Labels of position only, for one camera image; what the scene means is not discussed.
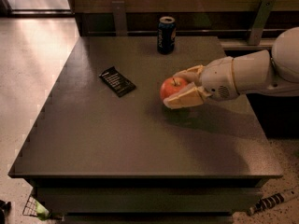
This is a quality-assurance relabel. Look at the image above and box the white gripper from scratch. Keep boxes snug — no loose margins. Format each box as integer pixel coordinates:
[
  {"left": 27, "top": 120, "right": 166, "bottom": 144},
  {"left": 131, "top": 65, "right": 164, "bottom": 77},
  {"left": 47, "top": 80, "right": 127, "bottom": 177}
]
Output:
[{"left": 163, "top": 57, "right": 239, "bottom": 109}]

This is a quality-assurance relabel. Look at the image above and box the red apple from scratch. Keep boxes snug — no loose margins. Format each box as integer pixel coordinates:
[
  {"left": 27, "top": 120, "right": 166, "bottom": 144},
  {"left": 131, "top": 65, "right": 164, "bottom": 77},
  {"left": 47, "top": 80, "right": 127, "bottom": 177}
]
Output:
[{"left": 160, "top": 77, "right": 188, "bottom": 100}]

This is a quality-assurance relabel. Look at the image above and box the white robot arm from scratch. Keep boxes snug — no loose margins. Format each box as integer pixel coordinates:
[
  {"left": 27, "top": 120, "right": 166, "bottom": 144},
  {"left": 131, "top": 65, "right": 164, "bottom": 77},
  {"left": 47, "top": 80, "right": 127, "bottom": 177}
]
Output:
[{"left": 163, "top": 27, "right": 299, "bottom": 109}]

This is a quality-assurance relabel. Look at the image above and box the dark blue pepsi can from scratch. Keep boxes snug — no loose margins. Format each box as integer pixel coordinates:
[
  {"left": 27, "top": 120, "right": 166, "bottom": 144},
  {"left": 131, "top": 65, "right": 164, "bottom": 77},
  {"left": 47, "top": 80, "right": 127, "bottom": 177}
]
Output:
[{"left": 157, "top": 16, "right": 176, "bottom": 54}]

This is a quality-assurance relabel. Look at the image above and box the black snack bar wrapper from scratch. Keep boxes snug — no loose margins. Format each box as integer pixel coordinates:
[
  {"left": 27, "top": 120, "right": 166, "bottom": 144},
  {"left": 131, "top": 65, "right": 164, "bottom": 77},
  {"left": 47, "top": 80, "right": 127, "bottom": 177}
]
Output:
[{"left": 99, "top": 66, "right": 136, "bottom": 97}]

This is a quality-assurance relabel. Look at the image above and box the grey metal table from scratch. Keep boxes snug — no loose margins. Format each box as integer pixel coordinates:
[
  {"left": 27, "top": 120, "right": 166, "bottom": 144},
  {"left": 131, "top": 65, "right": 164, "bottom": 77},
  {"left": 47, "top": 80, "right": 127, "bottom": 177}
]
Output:
[{"left": 9, "top": 36, "right": 282, "bottom": 224}]

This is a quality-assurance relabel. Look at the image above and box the black white striped stick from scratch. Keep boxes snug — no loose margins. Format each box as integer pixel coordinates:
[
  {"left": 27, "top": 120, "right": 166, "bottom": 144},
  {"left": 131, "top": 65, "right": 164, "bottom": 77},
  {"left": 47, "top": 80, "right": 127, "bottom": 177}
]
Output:
[{"left": 247, "top": 187, "right": 299, "bottom": 216}]

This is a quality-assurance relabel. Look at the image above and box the dark object on floor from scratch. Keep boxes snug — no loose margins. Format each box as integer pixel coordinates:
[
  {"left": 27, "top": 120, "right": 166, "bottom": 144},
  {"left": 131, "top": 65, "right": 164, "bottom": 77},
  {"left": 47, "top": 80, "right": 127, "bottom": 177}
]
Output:
[{"left": 0, "top": 200, "right": 11, "bottom": 224}]

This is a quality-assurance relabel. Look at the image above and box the left metal bracket post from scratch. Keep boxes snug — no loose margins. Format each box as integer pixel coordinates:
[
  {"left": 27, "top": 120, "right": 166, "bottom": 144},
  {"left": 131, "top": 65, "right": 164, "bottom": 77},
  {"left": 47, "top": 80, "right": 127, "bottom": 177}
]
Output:
[{"left": 112, "top": 1, "right": 128, "bottom": 36}]

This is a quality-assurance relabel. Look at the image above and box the metal bracket post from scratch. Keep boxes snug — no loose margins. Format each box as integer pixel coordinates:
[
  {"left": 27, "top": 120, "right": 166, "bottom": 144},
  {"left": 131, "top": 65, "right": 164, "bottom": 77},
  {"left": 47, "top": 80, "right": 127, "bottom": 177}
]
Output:
[
  {"left": 247, "top": 0, "right": 276, "bottom": 46},
  {"left": 112, "top": 1, "right": 128, "bottom": 36}
]

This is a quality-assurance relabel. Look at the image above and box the right metal bracket post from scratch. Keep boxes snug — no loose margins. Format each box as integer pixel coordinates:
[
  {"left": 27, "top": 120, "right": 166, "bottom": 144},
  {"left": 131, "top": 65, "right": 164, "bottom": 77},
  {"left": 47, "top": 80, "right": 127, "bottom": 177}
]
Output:
[{"left": 247, "top": 0, "right": 276, "bottom": 46}]

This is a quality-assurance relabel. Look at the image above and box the wire basket with green item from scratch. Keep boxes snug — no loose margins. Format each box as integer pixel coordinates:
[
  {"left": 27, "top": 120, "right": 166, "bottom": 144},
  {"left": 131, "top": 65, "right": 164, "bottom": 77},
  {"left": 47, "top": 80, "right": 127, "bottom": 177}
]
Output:
[{"left": 22, "top": 191, "right": 51, "bottom": 221}]

